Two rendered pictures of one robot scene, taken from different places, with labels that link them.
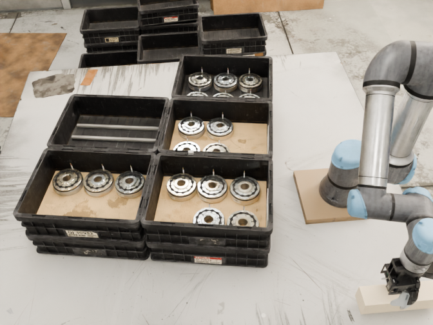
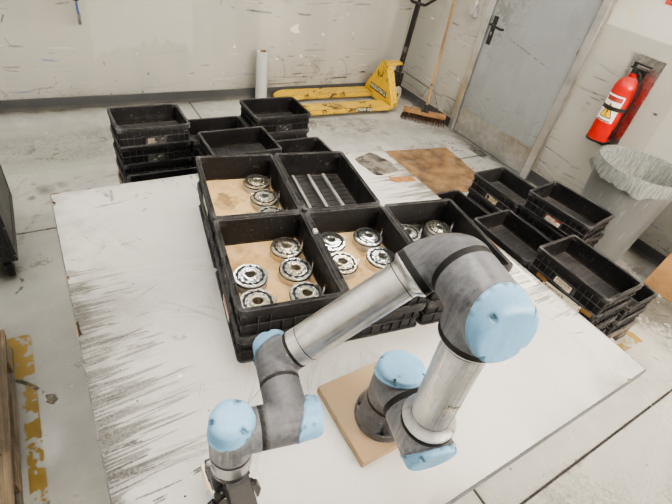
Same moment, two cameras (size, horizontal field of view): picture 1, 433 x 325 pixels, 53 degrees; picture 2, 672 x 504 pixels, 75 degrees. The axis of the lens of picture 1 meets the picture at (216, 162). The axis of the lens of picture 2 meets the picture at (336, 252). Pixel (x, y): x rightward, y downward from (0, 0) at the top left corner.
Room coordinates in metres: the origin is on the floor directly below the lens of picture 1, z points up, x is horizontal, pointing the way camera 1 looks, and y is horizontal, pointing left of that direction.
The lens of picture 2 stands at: (0.47, -0.88, 1.78)
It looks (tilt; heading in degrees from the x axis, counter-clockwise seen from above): 39 degrees down; 55
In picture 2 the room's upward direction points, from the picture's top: 12 degrees clockwise
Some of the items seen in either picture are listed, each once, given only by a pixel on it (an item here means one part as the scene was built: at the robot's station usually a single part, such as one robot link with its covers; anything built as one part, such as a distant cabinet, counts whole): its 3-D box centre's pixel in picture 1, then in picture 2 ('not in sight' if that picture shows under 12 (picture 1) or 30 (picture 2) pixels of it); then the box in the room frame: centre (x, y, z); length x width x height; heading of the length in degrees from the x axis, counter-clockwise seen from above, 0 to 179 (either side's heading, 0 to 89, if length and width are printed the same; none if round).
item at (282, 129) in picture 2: not in sight; (273, 137); (1.60, 1.78, 0.37); 0.40 x 0.30 x 0.45; 3
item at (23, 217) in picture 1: (89, 184); (246, 184); (0.93, 0.42, 0.92); 0.40 x 0.30 x 0.02; 84
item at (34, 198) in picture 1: (92, 194); (245, 196); (0.93, 0.42, 0.87); 0.40 x 0.30 x 0.11; 84
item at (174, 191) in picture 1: (181, 184); (286, 247); (0.97, 0.12, 0.86); 0.10 x 0.10 x 0.01
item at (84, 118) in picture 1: (114, 133); (322, 191); (1.23, 0.39, 0.87); 0.40 x 0.30 x 0.11; 84
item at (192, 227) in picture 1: (210, 191); (275, 257); (0.88, 0.02, 0.92); 0.40 x 0.30 x 0.02; 84
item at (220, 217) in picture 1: (208, 220); (250, 275); (0.81, 0.03, 0.86); 0.10 x 0.10 x 0.01
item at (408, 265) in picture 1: (416, 258); (229, 456); (0.58, -0.52, 0.98); 0.08 x 0.08 x 0.05
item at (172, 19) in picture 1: (170, 28); (553, 234); (2.83, 0.30, 0.37); 0.42 x 0.34 x 0.46; 93
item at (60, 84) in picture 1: (53, 84); (376, 162); (1.76, 0.79, 0.71); 0.22 x 0.19 x 0.01; 93
